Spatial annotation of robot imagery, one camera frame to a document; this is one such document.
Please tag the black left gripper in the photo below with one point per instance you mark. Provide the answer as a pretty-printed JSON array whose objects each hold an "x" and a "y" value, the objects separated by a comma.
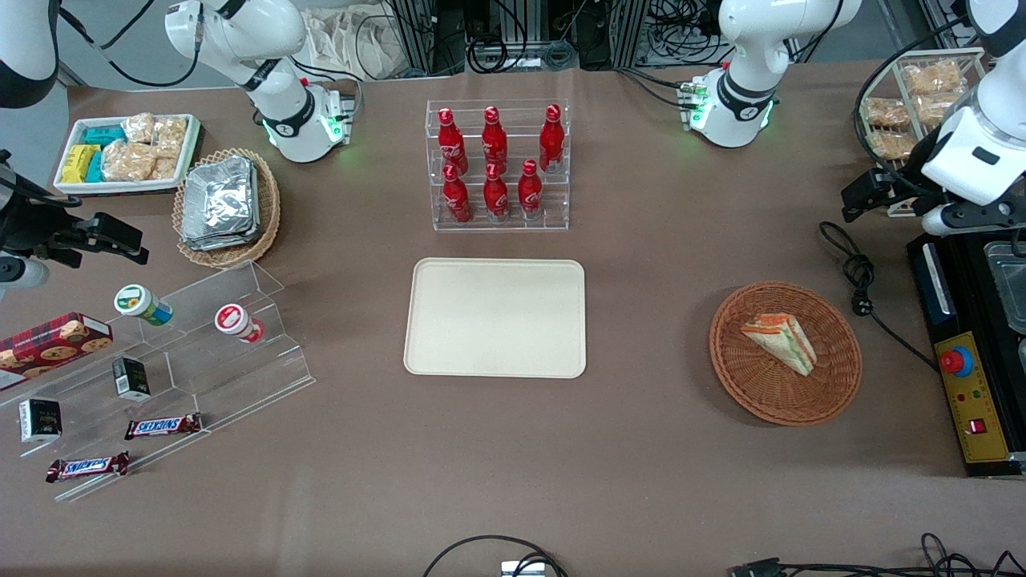
[{"x": 916, "y": 165}]

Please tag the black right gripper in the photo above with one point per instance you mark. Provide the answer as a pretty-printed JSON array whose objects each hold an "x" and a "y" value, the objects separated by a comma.
[{"x": 24, "y": 218}]

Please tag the triangle sandwich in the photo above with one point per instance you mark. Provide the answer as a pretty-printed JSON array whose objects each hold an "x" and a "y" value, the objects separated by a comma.
[{"x": 781, "y": 343}]

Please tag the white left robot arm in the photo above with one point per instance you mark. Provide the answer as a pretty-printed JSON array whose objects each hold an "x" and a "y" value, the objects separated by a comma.
[{"x": 745, "y": 48}]

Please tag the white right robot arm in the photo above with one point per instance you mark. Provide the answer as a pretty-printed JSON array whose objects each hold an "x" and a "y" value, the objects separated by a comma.
[{"x": 280, "y": 112}]

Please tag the white rectangular snack tray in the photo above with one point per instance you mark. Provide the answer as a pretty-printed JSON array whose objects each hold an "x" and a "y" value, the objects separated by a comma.
[{"x": 120, "y": 187}]

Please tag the tan oval wicker basket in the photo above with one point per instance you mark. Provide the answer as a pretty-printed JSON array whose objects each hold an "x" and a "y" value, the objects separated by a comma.
[{"x": 269, "y": 216}]

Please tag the round brown wicker basket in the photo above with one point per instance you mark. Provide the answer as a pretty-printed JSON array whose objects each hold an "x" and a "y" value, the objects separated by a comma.
[{"x": 769, "y": 397}]

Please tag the beige plastic tray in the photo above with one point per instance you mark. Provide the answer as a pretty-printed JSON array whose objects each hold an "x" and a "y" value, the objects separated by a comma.
[{"x": 481, "y": 320}]

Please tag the green lidded cup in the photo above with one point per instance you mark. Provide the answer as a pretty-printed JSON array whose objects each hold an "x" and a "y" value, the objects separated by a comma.
[{"x": 140, "y": 303}]

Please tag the bagged fried snack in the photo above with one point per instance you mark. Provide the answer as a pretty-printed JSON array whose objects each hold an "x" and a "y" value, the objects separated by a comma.
[
  {"x": 936, "y": 109},
  {"x": 890, "y": 145},
  {"x": 886, "y": 112},
  {"x": 931, "y": 78}
]

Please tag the teal snack pack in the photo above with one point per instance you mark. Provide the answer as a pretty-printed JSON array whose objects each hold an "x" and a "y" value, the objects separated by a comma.
[
  {"x": 95, "y": 168},
  {"x": 103, "y": 135}
]

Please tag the clear bag of puffed snacks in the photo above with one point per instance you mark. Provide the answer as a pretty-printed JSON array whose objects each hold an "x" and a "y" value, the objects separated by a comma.
[
  {"x": 165, "y": 167},
  {"x": 138, "y": 127},
  {"x": 171, "y": 135},
  {"x": 128, "y": 161}
]

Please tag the yellow snack pack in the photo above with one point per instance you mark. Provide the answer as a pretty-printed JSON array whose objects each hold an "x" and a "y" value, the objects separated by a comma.
[{"x": 78, "y": 163}]

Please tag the silver foil packet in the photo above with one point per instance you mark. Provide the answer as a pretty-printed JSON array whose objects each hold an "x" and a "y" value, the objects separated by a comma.
[
  {"x": 218, "y": 196},
  {"x": 255, "y": 224}
]

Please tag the red cookie box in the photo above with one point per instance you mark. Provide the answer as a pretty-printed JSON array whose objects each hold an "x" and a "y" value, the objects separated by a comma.
[{"x": 48, "y": 344}]

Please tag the small black box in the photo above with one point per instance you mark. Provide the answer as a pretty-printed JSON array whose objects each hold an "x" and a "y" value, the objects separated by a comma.
[{"x": 131, "y": 378}]

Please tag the red lidded cup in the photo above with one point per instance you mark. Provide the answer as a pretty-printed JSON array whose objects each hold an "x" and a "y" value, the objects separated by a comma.
[{"x": 235, "y": 320}]

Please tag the clear plastic container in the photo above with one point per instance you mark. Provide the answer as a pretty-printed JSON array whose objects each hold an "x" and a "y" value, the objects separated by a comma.
[{"x": 1010, "y": 280}]

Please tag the clear acrylic stepped shelf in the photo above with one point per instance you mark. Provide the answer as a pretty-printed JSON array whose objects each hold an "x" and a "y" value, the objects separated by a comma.
[{"x": 240, "y": 377}]

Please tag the red emergency stop button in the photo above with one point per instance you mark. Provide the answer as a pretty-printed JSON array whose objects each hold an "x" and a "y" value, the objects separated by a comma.
[{"x": 955, "y": 361}]

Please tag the brown snickers bar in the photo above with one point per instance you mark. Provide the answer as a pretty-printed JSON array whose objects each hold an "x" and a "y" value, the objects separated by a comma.
[
  {"x": 88, "y": 466},
  {"x": 164, "y": 426}
]

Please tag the black and white box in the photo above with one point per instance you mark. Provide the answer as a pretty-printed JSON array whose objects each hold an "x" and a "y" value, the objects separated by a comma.
[{"x": 40, "y": 421}]

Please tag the black machine with yellow panel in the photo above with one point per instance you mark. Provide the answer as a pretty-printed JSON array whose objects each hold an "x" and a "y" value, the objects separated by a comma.
[{"x": 986, "y": 385}]

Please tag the clear acrylic bottle rack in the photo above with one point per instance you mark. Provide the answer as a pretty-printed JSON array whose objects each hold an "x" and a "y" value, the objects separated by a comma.
[{"x": 555, "y": 226}]

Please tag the red cola bottle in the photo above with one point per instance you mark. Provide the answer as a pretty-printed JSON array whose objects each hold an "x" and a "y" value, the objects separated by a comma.
[
  {"x": 451, "y": 144},
  {"x": 551, "y": 140},
  {"x": 496, "y": 196},
  {"x": 494, "y": 140},
  {"x": 457, "y": 200},
  {"x": 530, "y": 192}
]

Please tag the cream cloth bag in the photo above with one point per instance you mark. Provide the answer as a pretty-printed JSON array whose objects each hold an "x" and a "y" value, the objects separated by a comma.
[{"x": 353, "y": 40}]

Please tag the silver metal device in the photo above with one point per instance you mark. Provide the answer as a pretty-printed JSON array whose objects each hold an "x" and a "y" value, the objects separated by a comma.
[{"x": 523, "y": 570}]

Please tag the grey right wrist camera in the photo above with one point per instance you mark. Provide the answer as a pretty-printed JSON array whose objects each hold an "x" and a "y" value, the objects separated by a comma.
[{"x": 22, "y": 272}]

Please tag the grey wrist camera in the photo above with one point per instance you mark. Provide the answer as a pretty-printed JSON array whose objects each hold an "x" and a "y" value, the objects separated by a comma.
[
  {"x": 22, "y": 272},
  {"x": 970, "y": 217}
]

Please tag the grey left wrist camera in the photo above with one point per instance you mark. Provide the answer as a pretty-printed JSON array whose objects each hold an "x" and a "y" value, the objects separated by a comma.
[{"x": 970, "y": 217}]

